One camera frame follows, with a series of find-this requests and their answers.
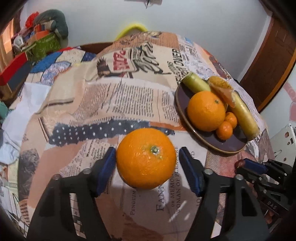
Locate grey plush toy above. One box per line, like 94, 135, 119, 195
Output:
35, 9, 69, 40

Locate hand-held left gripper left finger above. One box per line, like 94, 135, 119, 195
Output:
26, 147, 116, 241

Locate orange box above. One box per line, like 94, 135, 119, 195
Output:
32, 30, 51, 40

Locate large orange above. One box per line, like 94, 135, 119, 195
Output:
187, 91, 226, 132
116, 128, 177, 190

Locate blue patchwork quilt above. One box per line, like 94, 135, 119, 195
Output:
23, 46, 97, 78

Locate yellow banana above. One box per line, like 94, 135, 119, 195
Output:
183, 72, 211, 93
228, 91, 259, 138

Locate white plastic box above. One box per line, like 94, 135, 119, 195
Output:
270, 123, 296, 163

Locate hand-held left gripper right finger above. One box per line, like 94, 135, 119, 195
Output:
179, 147, 271, 241

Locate small mandarin orange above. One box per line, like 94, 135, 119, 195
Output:
216, 121, 233, 141
225, 112, 238, 129

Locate red box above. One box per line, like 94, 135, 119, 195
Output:
0, 54, 28, 86

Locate brown wooden door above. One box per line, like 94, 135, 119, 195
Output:
239, 17, 296, 114

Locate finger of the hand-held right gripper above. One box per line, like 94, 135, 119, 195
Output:
243, 159, 296, 179
236, 167, 285, 193

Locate dark purple plate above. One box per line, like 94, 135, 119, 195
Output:
174, 80, 248, 154

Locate orange brown curtain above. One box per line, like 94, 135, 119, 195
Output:
0, 19, 17, 70

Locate newspaper print blanket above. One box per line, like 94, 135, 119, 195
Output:
0, 31, 275, 241

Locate white heart-printed wardrobe door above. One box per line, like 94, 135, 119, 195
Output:
259, 65, 296, 144

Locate red artificial flower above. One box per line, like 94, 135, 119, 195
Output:
25, 11, 39, 26

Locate green box of clutter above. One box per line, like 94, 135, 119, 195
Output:
28, 32, 62, 58

